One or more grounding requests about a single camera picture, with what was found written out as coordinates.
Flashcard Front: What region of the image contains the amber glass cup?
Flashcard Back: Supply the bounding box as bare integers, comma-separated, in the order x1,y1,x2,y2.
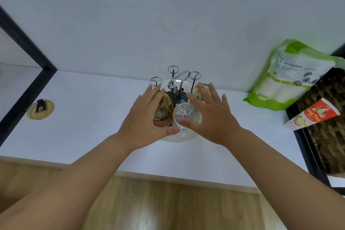
153,90,174,128

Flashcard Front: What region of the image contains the red and white tube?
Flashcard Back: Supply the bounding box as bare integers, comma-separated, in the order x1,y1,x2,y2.
284,97,341,132

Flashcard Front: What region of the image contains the green and white pouch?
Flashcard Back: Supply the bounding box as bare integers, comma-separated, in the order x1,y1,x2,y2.
243,39,345,111

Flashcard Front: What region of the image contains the metal cup rack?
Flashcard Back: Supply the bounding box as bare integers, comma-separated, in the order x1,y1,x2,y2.
150,65,201,109

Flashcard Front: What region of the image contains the person's left forearm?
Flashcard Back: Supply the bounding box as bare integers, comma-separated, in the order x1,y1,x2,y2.
0,132,136,230

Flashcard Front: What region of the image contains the round gold grommet cover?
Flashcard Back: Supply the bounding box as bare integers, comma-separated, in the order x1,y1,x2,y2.
27,99,55,120

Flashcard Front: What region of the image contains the beige rimmed glass cup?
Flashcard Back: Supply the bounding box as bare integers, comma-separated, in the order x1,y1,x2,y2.
191,83,213,104

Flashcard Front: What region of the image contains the person's left hand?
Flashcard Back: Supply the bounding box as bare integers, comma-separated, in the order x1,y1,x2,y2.
116,85,180,153

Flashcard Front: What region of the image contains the brown wicker basket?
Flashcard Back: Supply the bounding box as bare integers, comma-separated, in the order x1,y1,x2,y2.
296,69,345,175

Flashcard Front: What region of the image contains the person's right forearm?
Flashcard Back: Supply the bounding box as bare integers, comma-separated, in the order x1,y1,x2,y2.
223,128,345,230

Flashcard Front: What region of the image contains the clear glass cup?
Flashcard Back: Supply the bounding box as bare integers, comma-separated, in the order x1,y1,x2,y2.
172,102,203,139

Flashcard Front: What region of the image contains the person's right hand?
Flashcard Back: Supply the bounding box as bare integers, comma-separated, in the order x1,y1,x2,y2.
177,82,245,146

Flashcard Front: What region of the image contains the black metal frame bar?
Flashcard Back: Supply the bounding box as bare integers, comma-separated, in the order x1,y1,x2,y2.
0,6,58,147

